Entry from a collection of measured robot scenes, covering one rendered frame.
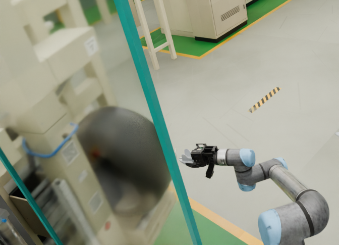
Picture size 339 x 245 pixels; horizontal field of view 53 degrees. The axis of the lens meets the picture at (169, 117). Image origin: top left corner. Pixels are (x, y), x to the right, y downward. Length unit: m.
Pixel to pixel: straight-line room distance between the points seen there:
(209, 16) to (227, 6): 0.41
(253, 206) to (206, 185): 0.49
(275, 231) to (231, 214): 1.82
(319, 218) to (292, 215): 0.08
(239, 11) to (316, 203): 5.47
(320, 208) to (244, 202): 1.86
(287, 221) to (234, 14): 5.42
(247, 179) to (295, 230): 0.41
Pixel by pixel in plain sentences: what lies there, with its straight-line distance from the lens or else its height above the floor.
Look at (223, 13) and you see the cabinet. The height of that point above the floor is 0.43.
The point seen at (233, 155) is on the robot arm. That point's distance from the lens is 1.47.
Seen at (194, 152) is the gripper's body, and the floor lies 1.30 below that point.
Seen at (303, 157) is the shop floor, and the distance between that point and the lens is 3.40.
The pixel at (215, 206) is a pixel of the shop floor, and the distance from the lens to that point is 3.04.
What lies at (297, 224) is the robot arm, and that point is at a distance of 1.17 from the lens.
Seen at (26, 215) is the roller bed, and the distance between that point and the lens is 2.01.
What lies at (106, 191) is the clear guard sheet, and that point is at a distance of 0.84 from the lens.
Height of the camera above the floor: 2.25
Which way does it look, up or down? 32 degrees down
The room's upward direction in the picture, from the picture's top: 16 degrees counter-clockwise
